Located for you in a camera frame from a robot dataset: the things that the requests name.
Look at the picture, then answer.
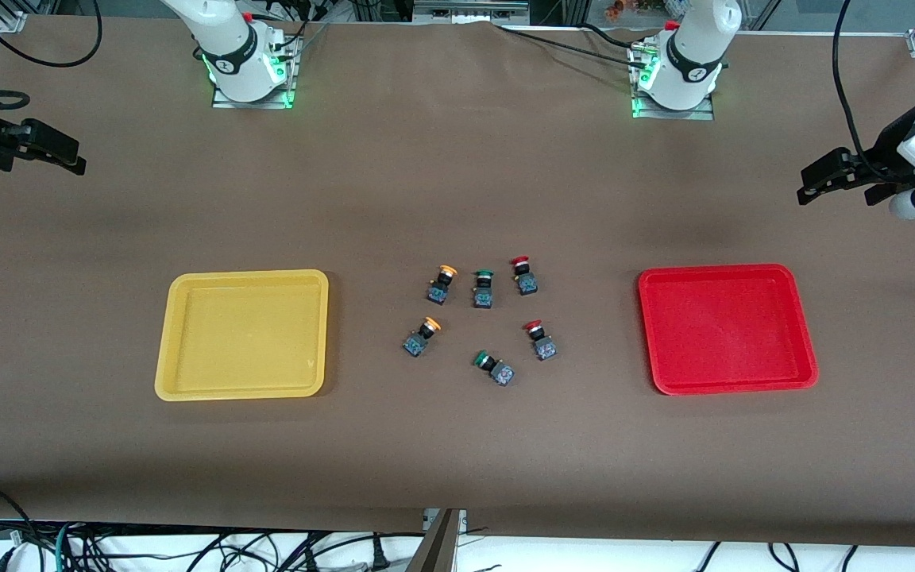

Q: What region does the red push button switch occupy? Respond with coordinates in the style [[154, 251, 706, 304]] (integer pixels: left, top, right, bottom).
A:
[[509, 255, 539, 297], [523, 319, 559, 363]]

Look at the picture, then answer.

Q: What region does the yellow push button switch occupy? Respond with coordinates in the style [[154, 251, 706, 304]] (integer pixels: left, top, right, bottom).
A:
[[426, 265, 459, 307], [402, 316, 443, 359]]

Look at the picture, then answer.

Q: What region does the red plastic tray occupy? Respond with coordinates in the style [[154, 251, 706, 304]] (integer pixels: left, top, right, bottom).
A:
[[637, 263, 820, 396]]

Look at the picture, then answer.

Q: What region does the yellow plastic tray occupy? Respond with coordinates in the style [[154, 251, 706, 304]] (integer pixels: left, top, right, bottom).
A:
[[154, 269, 330, 402]]

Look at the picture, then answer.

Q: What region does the grey metal background device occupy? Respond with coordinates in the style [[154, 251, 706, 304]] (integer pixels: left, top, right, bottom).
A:
[[412, 0, 531, 24]]

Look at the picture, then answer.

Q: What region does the brown table cover sheet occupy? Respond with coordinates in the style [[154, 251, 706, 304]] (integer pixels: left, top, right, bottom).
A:
[[0, 14, 915, 549]]

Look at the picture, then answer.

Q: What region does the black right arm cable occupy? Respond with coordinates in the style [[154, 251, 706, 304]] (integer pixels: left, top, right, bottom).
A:
[[0, 0, 103, 110]]

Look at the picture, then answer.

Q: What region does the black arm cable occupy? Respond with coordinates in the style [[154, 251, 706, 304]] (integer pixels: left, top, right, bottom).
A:
[[832, 0, 878, 172], [0, 0, 103, 110]]

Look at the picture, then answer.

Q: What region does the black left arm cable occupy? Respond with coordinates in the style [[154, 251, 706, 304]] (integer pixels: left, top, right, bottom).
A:
[[832, 0, 878, 172]]

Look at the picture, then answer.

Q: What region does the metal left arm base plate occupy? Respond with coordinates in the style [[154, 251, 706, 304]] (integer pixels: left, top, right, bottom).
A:
[[627, 41, 717, 122]]

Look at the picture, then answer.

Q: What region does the black cable on table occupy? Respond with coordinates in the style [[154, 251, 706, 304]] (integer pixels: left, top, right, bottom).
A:
[[492, 21, 653, 66]]

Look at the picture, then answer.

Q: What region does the green push button switch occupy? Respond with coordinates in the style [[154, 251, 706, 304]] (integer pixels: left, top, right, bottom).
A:
[[471, 269, 496, 311], [472, 350, 516, 388]]

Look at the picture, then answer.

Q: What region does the silver table edge bracket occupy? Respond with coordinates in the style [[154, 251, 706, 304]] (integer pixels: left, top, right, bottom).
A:
[[422, 508, 468, 549]]

